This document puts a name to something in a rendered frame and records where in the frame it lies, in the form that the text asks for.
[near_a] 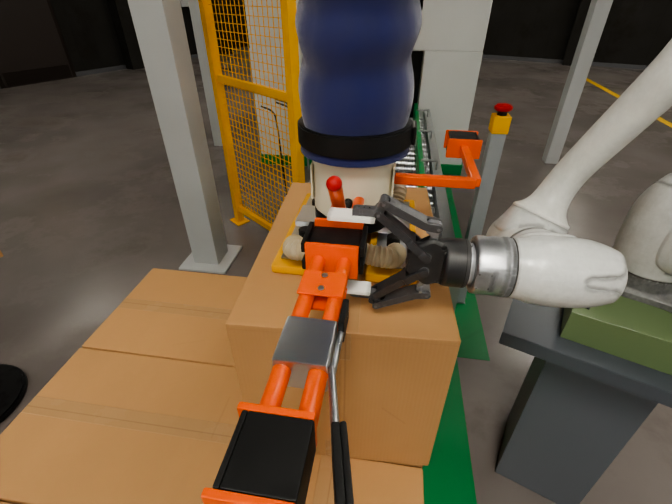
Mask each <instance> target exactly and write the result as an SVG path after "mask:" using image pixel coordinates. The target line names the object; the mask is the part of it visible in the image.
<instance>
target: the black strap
mask: <svg viewBox="0 0 672 504"><path fill-rule="evenodd" d="M297 124H298V141H299V143H300V145H301V146H302V147H303V148H304V149H306V150H308V151H309V152H312V153H314V154H317V155H320V156H325V157H329V158H336V159H346V160H368V159H378V158H384V157H388V156H393V155H395V154H398V153H401V152H403V151H404V150H406V149H407V148H408V147H409V146H410V145H415V141H416V133H417V122H416V120H414V121H412V119H411V118H410V117H409V120H408V122H407V124H406V126H405V127H404V128H403V129H400V130H397V131H394V132H390V133H386V134H380V135H370V136H358V137H352V136H336V135H327V134H321V133H318V132H315V131H313V130H310V129H308V128H306V127H305V125H304V122H303V118H302V116H301V117H300V118H299V120H298V123H297Z"/></svg>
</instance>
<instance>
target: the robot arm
mask: <svg viewBox="0 0 672 504"><path fill-rule="evenodd" d="M671 107H672V39H671V40H670V41H669V42H668V44H667V45H666V46H665V47H664V48H663V50H662V51H661V52H660V53H659V54H658V55H657V57H656V58H655V59H654V60H653V61H652V62H651V63H650V64H649V66H648V67H647V68H646V69H645V70H644V71H643V72H642V73H641V74H640V75H639V76H638V77H637V78H636V80H635V81H634V82H633V83H632V84H631V85H630V86H629V87H628V88H627V89H626V90H625V91H624V92H623V93H622V95H621V96H620V97H619V98H618V99H617V100H616V101H615V102H614V103H613V104H612V105H611V106H610V107H609V108H608V110H607V111H606V112H605V113H604V114H603V115H602V116H601V117H600V118H599V119H598V120H597V121H596V122H595V123H594V124H593V126H592V127H591V128H590V129H589V130H588V131H587V132H586V133H585V134H584V135H583V136H582V137H581V138H580V139H579V140H578V142H577V143H576V144H575V145H574V146H573V147H572V148H571V149H570V150H569V151H568V152H567V153H566V154H565V156H564V157H563V158H562V159H561V160H560V161H559V162H558V163H557V165H556V166H555V167H554V168H553V169H552V170H551V172H550V173H549V174H548V175H547V176H546V178H545V179H544V180H543V181H542V183H541V184H540V185H539V186H538V188H537V189H536V190H535V191H534V192H533V193H532V194H531V195H530V196H529V197H527V198H525V199H523V200H520V201H515V202H514V203H513V204H512V205H511V206H510V207H509V208H508V209H507V210H506V212H505V213H503V214H502V215H501V216H500V217H499V218H498V219H497V220H496V221H494V222H493V223H492V225H491V226H490V227H489V229H488V231H487V233H486V236H484V235H475V236H473V237H472V238H471V240H470V241H469V240H468V239H463V238H451V237H447V238H440V237H439V234H440V233H441V232H442V231H443V226H442V220H441V219H440V218H436V217H430V216H426V215H425V214H423V213H421V212H419V211H417V210H415V209H413V208H412V207H410V206H408V205H406V204H404V203H402V202H400V201H399V200H397V199H395V198H393V197H391V196H389V195H388V194H382V195H381V197H380V200H379V202H378V203H376V205H360V204H356V205H353V209H349V208H336V207H331V208H330V209H329V212H328V215H327V220H329V221H342V222H354V223H367V224H374V223H375V218H376V219H377V220H378V221H379V222H380V223H381V224H383V225H384V226H385V227H386V228H387V229H388V230H390V231H391V232H392V233H393V234H394V235H395V236H397V237H398V238H399V239H400V240H401V241H402V242H403V243H405V244H406V246H407V258H406V266H405V267H404V268H403V269H402V270H401V271H399V272H398V273H396V274H394V275H392V276H390V277H388V278H386V279H384V280H383V281H381V282H379V283H377V284H375V285H373V286H371V282H367V281H357V280H348V283H347V287H346V288H347V294H350V296H352V297H361V298H368V299H369V300H368V301H369V303H371V304H372V307H373V308H374V309H379V308H383V307H387V306H391V305H395V304H399V303H402V302H406V301H410V300H414V299H429V298H430V297H431V294H430V284H432V283H438V284H440V285H442V286H447V287H458V288H464V287H465V286H466V288H467V290H468V292H469V293H472V294H481V295H491V296H498V297H509V298H514V299H517V300H520V301H522V302H525V303H529V304H535V305H540V306H549V307H559V308H589V307H597V306H603V305H607V304H611V303H614V302H616V301H617V300H618V299H619V297H620V296H623V297H626V298H629V299H632V300H635V301H639V302H642V303H645V304H648V305H651V306H654V307H657V308H660V309H663V310H666V311H668V312H670V313H672V173H669V174H667V175H666V176H664V177H662V178H661V179H660V180H658V181H657V182H656V183H654V184H652V185H651V186H650V187H648V188H647V189H646V190H645V191H644V192H643V193H642V194H641V195H640V196H639V197H638V198H637V200H636V201H635V202H634V204H633V205H632V207H631V208H630V210H629V212H628V214H627V215H626V217H625V219H624V221H623V223H622V225H621V227H620V230H619V232H618V234H617V237H616V240H615V243H614V246H613V248H611V247H609V246H607V245H604V244H602V243H599V242H596V241H593V240H588V239H582V238H577V237H575V236H574V235H569V234H567V233H568V230H569V228H570V227H569V225H568V222H567V217H566V214H567V210H568V207H569V205H570V203H571V201H572V199H573V198H574V196H575V195H576V193H577V192H578V191H579V189H580V188H581V187H582V185H583V184H584V183H585V182H586V181H587V180H588V179H589V178H590V177H591V176H592V175H593V174H594V173H595V172H596V171H597V170H598V169H600V168H601V167H602V166H603V165H604V164H605V163H607V162H608V161H609V160H610V159H611V158H612V157H613V156H615V155H616V154H617V153H618V152H619V151H620V150H622V149H623V148H624V147H625V146H626V145H627V144H629V143H630V142H631V141H632V140H633V139H634V138H636V137H637V136H638V135H639V134H640V133H641V132H643V131H644V130H645V129H646V128H647V127H648V126H650V125H651V124H652V123H653V122H654V121H655V120H657V119H658V118H659V117H660V116H661V115H662V114H664V113H665V112H666V111H667V110H668V109H669V108H671ZM391 213H392V214H391ZM394 215H395V216H397V217H399V218H401V219H403V220H405V221H407V222H408V223H410V224H412V225H414V226H416V227H418V228H420V229H422V230H424V231H426V233H427V234H429V235H428V236H426V237H424V238H421V237H419V236H418V235H417V234H416V233H415V232H414V231H411V230H410V229H409V228H407V227H406V226H405V225H404V224H403V223H402V222H401V221H399V220H398V219H397V218H396V217H395V216H394ZM417 280H418V281H420V282H419V283H418V284H413V285H409V284H411V283H413V282H415V281H417ZM404 285H409V286H405V287H402V286H404ZM400 287H401V288H400Z"/></svg>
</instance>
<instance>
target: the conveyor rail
mask: <svg viewBox="0 0 672 504"><path fill-rule="evenodd" d="M424 110H429V111H428V117H427V111H424V112H423V118H424V120H423V121H424V128H425V130H432V138H431V139H430V136H431V132H425V135H426V143H427V152H428V156H429V158H428V159H437V160H438V163H437V170H435V166H436V162H429V167H430V173H431V175H443V173H442V168H441V163H440V158H439V153H438V148H437V143H436V138H435V132H434V127H433V122H432V117H431V112H430V109H424ZM432 192H433V197H432V199H433V200H434V205H433V207H434V208H435V214H434V216H435V217H436V218H440V219H441V220H442V226H443V231H442V232H441V233H440V234H439V237H440V238H447V237H451V238H455V234H454V229H453V224H452V219H451V214H450V209H449V204H448V199H447V194H446V188H445V187H434V186H432Z"/></svg>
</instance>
